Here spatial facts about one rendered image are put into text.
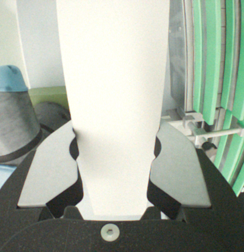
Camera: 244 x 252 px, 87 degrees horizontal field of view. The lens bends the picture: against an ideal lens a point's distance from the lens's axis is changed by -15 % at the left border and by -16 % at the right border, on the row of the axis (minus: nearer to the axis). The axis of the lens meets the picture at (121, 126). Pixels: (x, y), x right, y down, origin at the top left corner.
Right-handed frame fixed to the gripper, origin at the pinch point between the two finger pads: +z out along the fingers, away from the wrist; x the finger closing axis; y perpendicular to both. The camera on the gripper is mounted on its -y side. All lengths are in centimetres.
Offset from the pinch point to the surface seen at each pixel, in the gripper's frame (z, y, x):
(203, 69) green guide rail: 17.1, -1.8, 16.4
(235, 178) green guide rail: 17, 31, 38
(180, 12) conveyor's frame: 23.0, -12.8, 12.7
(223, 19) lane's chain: 21.0, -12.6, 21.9
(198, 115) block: 20.5, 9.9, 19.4
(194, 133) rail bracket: 13.4, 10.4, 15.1
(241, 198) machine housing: 19, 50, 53
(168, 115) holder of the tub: 30.3, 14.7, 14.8
